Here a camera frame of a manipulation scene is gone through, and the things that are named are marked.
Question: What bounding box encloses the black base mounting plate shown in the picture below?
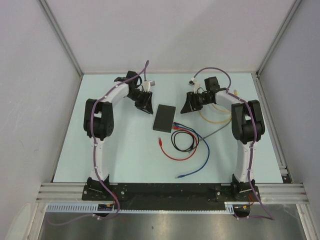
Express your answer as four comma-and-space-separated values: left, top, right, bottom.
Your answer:
81, 183, 260, 211

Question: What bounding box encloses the blue ethernet cable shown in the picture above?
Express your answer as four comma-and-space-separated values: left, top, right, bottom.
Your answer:
173, 124, 211, 180

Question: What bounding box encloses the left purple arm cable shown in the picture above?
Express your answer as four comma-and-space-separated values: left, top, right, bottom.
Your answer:
47, 59, 150, 226

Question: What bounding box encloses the black network switch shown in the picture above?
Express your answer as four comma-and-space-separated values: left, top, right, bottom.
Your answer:
152, 104, 176, 133

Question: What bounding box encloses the white slotted cable duct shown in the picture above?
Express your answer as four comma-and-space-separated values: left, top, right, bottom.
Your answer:
46, 201, 237, 215

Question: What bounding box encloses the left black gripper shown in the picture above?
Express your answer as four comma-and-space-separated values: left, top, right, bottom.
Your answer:
126, 89, 153, 115

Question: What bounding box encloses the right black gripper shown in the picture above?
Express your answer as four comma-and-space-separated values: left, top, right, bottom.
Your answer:
180, 91, 212, 114

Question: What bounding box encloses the grey ethernet cable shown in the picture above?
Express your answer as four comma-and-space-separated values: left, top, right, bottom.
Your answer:
199, 121, 232, 141

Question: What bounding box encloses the red ethernet cable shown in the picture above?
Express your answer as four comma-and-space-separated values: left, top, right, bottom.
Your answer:
157, 126, 197, 161

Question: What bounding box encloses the black ethernet cable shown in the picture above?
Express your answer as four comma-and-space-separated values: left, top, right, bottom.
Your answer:
171, 121, 198, 153

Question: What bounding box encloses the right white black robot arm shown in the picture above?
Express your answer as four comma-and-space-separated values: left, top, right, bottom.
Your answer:
180, 77, 265, 201

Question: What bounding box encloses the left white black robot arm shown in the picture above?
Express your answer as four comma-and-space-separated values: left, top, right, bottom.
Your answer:
83, 71, 155, 200

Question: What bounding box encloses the aluminium frame rail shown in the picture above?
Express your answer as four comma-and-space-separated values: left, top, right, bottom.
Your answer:
36, 183, 309, 204

